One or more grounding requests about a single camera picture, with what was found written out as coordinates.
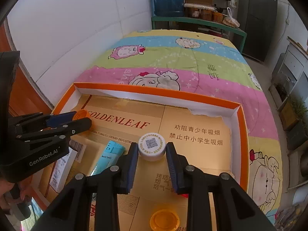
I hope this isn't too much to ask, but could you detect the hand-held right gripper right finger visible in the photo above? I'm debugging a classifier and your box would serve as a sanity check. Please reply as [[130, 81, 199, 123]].
[[166, 142, 277, 231]]

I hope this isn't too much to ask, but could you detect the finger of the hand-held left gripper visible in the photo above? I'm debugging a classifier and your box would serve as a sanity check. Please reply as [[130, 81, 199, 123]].
[[16, 117, 92, 150], [8, 112, 78, 137]]

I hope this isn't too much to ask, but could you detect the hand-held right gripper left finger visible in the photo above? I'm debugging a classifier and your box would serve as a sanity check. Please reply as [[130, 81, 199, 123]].
[[31, 142, 139, 231]]

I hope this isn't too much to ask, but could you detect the orange bottle cap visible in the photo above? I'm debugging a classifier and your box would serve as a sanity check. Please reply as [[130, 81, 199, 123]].
[[73, 109, 92, 121]]

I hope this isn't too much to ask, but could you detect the white cartoon cat lighter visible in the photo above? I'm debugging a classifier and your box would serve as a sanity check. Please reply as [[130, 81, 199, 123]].
[[49, 152, 71, 193]]

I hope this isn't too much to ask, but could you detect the teal floral lighter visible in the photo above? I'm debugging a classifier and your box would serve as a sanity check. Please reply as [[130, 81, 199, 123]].
[[90, 142, 126, 177]]

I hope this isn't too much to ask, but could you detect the white printed bottle cap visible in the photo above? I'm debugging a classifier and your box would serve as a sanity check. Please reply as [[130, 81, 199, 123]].
[[138, 133, 167, 162]]

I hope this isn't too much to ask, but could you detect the yellow-orange bottle cap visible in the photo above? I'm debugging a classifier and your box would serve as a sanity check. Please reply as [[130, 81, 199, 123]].
[[150, 209, 181, 231]]

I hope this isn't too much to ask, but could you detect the orange-rimmed cardboard tray box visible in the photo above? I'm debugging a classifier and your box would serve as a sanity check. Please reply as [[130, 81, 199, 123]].
[[31, 82, 249, 231]]

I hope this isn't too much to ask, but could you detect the person's left hand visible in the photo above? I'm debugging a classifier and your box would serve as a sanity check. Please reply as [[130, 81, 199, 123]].
[[0, 182, 32, 216]]

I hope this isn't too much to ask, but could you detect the pile of clear plastic bags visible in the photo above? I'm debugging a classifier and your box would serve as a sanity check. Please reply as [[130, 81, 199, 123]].
[[274, 202, 308, 231]]

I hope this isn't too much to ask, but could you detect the yellow plant pot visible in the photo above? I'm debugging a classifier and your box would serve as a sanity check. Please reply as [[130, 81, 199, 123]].
[[280, 99, 301, 130]]

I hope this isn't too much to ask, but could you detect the dark green plant pot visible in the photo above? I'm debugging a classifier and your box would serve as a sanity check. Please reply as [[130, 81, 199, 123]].
[[287, 115, 308, 150]]

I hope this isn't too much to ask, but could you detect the green metal table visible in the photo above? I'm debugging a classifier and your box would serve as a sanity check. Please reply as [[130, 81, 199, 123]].
[[151, 16, 248, 53]]

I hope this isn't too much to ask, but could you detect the clear plastic bag of bread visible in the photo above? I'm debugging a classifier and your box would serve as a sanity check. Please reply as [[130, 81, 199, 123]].
[[223, 7, 241, 28]]

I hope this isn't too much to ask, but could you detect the white kitchen counter cabinet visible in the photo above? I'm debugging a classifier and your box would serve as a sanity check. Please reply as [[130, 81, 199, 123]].
[[269, 37, 308, 116]]

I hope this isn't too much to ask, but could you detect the dark grey refrigerator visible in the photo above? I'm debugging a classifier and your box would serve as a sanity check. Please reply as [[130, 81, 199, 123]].
[[237, 0, 278, 62]]

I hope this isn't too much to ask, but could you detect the red-brown wooden door frame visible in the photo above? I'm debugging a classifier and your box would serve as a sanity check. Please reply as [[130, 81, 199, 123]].
[[0, 26, 53, 116]]

